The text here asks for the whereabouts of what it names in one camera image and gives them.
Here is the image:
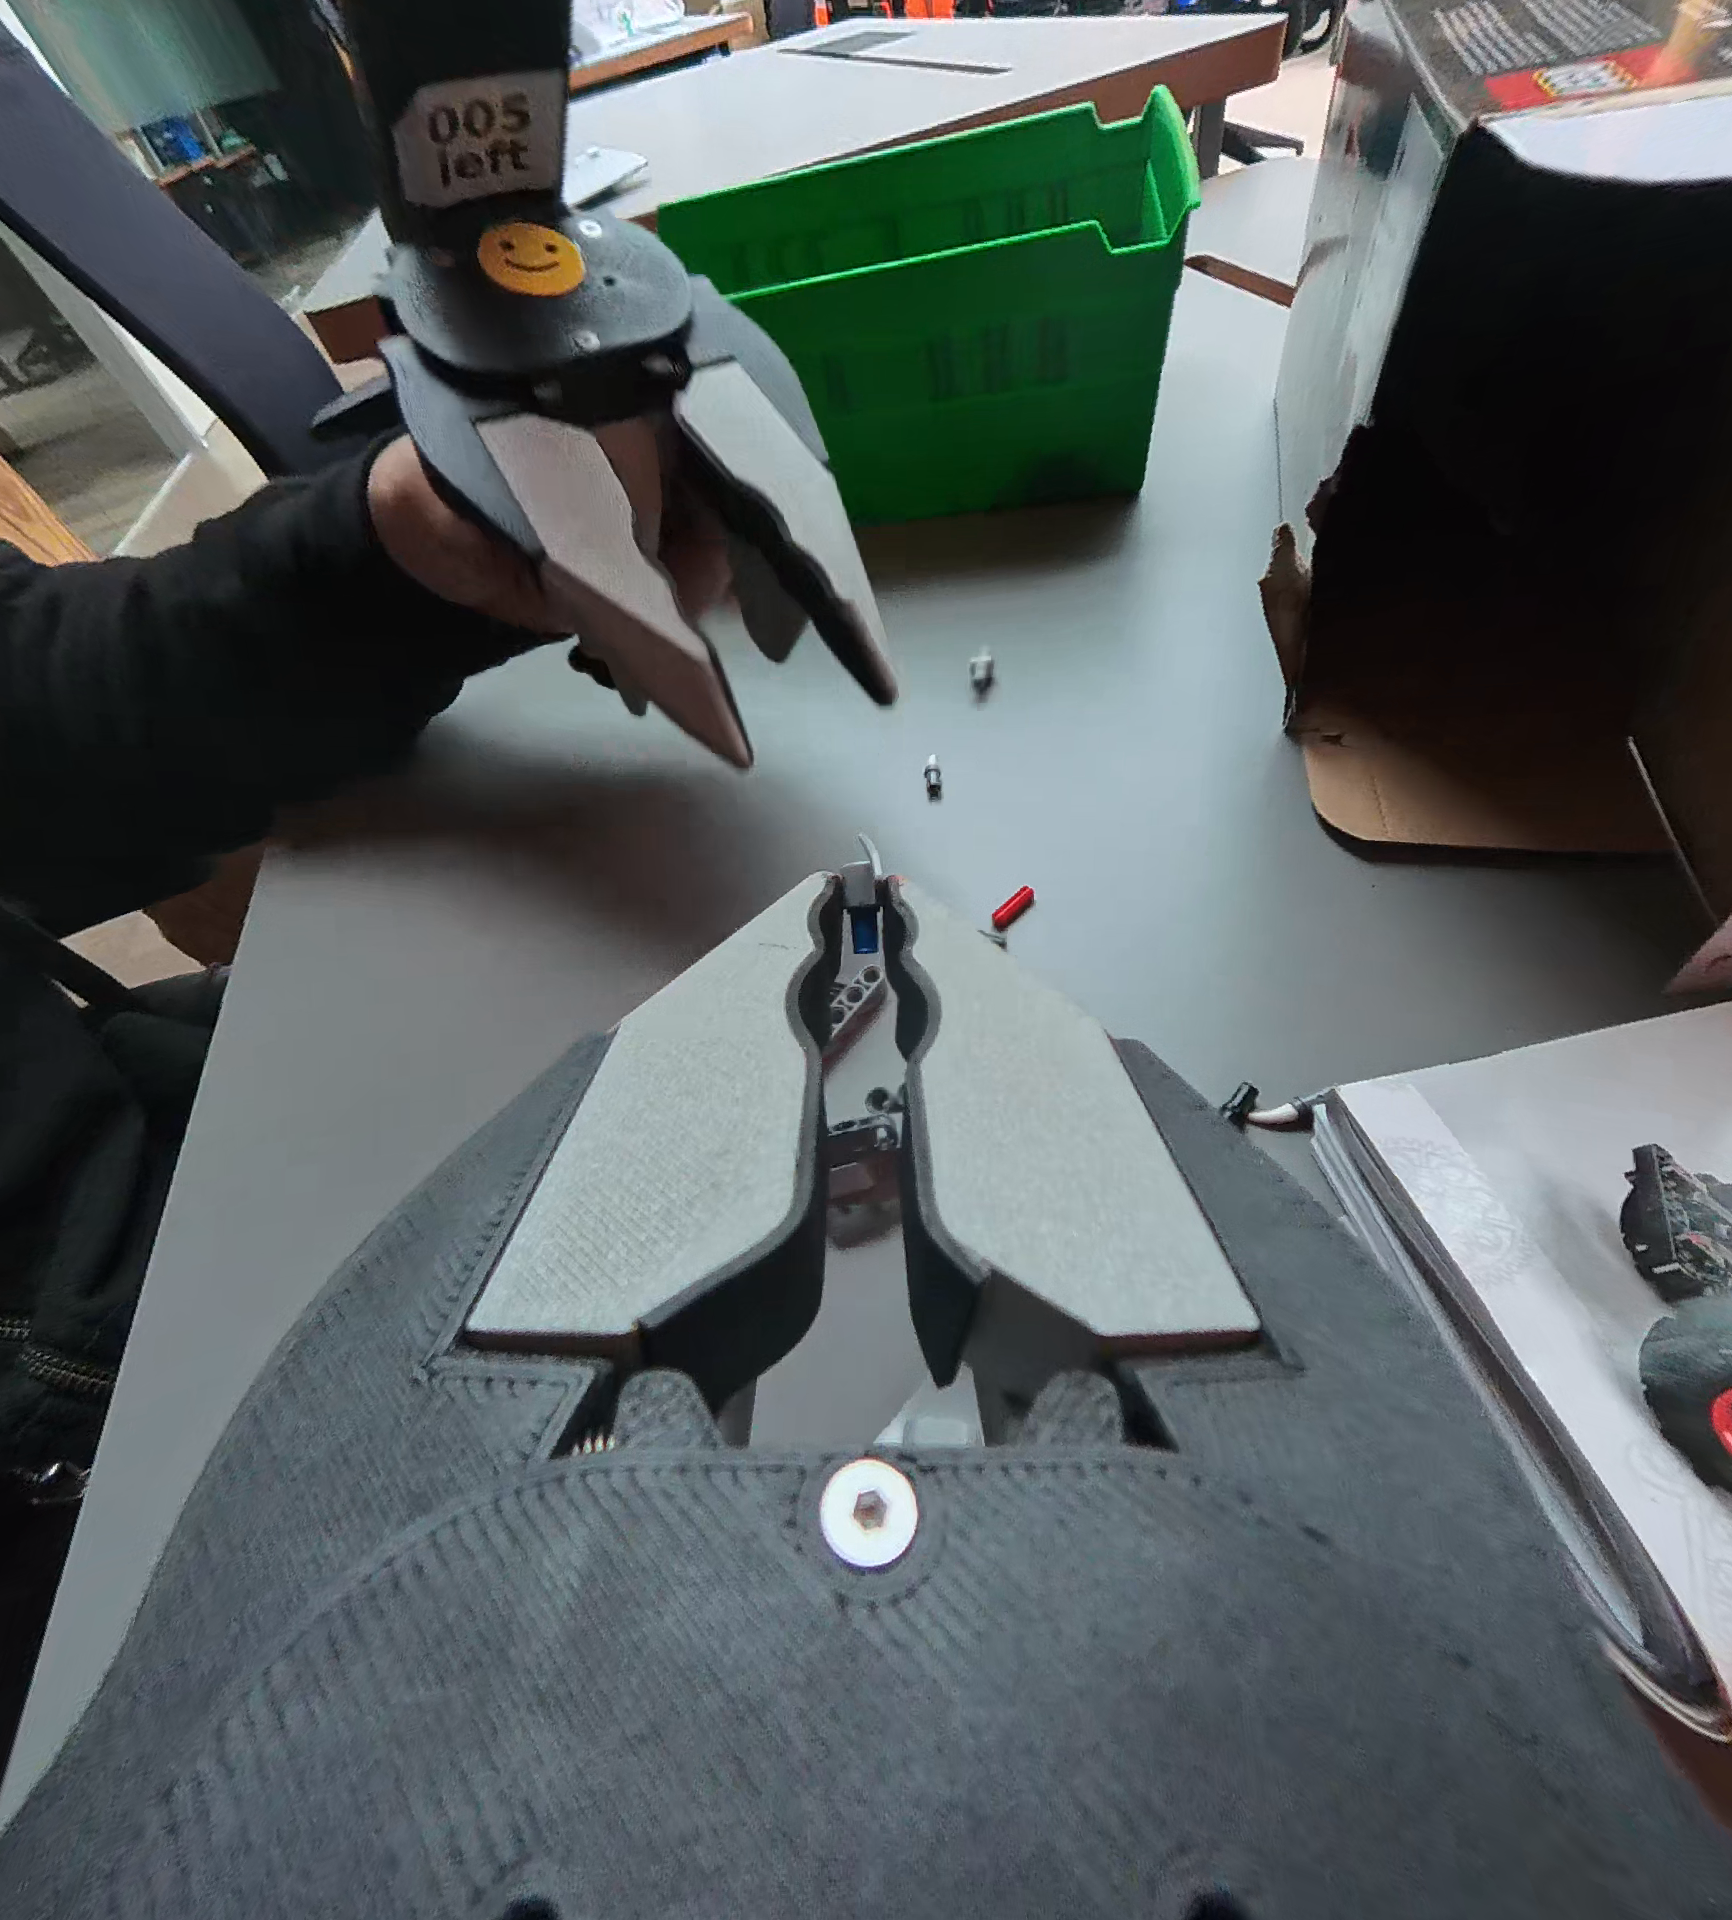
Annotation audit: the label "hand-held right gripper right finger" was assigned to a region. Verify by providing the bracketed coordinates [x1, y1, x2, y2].
[889, 877, 1266, 1449]

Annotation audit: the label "grey lego assembly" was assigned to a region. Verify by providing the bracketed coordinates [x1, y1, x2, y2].
[818, 835, 911, 1201]

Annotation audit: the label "torn cardboard toy box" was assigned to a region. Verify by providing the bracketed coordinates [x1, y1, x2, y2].
[1264, 0, 1732, 999]

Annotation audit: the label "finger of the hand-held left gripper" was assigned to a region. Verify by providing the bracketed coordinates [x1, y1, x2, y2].
[674, 356, 900, 709]
[480, 417, 757, 771]

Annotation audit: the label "grey wood-edged table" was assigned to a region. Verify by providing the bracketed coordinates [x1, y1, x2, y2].
[304, 8, 1287, 362]

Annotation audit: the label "person's left hand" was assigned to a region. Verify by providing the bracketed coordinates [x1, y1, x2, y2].
[363, 412, 733, 654]

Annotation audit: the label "truck instruction booklet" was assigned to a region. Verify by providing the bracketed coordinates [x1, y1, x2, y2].
[1309, 981, 1732, 1740]

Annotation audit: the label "person's left forearm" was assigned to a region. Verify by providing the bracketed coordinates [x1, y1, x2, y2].
[0, 428, 584, 939]

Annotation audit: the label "green plastic bin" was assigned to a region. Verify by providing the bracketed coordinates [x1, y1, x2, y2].
[656, 87, 1202, 527]

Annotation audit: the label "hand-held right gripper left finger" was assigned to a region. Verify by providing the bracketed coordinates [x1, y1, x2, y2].
[460, 873, 828, 1429]

